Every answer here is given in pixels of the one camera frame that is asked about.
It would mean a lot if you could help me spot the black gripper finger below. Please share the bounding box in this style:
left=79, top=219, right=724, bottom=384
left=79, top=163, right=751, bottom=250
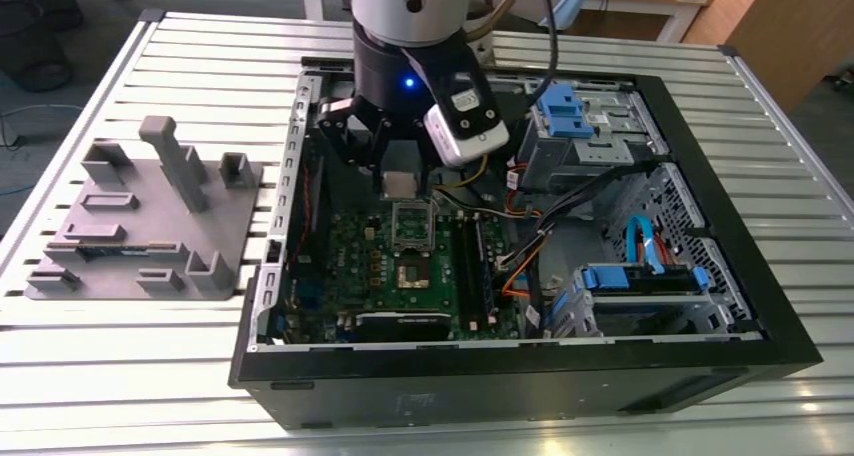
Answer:
left=371, top=124, right=432, bottom=202
left=316, top=98, right=376, bottom=171

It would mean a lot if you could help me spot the silver CPU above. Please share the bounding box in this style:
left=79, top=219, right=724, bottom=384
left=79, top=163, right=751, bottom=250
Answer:
left=383, top=170, right=423, bottom=200

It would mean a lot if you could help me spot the grey power supply unit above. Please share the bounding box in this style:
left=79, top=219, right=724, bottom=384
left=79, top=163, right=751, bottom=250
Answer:
left=307, top=79, right=446, bottom=200

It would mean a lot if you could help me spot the green Dell motherboard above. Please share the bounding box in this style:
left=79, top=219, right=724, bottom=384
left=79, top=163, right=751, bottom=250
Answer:
left=283, top=195, right=528, bottom=345

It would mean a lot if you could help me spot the metal socket cover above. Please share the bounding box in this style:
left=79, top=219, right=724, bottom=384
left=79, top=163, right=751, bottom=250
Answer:
left=388, top=199, right=439, bottom=256

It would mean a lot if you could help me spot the black RAM slot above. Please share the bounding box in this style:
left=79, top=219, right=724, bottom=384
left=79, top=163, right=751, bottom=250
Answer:
left=460, top=213, right=483, bottom=328
left=467, top=213, right=491, bottom=328
left=454, top=213, right=476, bottom=328

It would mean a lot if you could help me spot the blue plastic bay latch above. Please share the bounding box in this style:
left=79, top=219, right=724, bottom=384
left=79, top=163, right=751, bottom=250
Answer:
left=535, top=83, right=596, bottom=141

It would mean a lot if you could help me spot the silver disk bay with latch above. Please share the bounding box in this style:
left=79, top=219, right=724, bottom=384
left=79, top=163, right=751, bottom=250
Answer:
left=514, top=78, right=671, bottom=193

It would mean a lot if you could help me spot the grey parts rack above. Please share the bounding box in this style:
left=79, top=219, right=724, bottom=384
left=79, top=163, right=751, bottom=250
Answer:
left=23, top=115, right=265, bottom=302

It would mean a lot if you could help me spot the black graphics card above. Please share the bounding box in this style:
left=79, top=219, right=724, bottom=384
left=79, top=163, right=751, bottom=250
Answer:
left=351, top=309, right=455, bottom=343

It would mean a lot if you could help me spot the hard disk in blue carrier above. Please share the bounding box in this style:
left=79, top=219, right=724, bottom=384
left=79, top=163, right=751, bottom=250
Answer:
left=578, top=264, right=710, bottom=297

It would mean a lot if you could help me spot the RAM stick with blue label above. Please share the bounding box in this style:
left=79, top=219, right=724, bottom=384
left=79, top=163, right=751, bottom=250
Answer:
left=45, top=243, right=181, bottom=258

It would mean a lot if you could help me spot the dark floor equipment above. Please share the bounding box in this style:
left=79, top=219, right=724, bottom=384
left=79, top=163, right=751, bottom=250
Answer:
left=0, top=0, right=85, bottom=93

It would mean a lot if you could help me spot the black PC case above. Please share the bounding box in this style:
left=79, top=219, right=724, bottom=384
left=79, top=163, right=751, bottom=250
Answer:
left=225, top=55, right=826, bottom=432

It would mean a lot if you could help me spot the wooden cabinet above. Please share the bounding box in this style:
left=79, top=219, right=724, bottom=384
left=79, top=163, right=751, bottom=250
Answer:
left=723, top=0, right=854, bottom=115

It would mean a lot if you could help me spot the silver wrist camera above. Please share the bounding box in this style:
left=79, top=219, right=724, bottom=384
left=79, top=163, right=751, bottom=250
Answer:
left=423, top=89, right=512, bottom=168

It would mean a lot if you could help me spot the yellow wire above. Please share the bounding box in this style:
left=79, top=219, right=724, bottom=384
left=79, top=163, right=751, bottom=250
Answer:
left=436, top=163, right=492, bottom=191

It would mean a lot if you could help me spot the red black twisted wire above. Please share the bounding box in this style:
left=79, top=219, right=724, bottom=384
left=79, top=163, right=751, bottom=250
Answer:
left=297, top=158, right=315, bottom=257

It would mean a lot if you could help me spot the black camera cable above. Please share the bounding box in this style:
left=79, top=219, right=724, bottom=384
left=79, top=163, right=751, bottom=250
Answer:
left=526, top=0, right=563, bottom=112

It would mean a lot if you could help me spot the thick black wire bundle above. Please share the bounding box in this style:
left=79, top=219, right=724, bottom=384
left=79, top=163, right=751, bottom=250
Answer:
left=526, top=159, right=672, bottom=237

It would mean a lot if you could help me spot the orange wire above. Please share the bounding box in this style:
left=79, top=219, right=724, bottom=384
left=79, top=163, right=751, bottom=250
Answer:
left=498, top=230, right=555, bottom=302

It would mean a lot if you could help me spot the blue data wire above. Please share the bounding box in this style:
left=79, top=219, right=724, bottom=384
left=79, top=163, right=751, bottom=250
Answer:
left=624, top=214, right=670, bottom=276

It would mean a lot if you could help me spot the red data wire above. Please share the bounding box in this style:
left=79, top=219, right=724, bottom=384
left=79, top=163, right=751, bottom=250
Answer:
left=638, top=233, right=676, bottom=273

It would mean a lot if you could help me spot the pale blue floor cable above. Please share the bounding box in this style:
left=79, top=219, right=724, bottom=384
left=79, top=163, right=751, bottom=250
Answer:
left=0, top=103, right=85, bottom=150

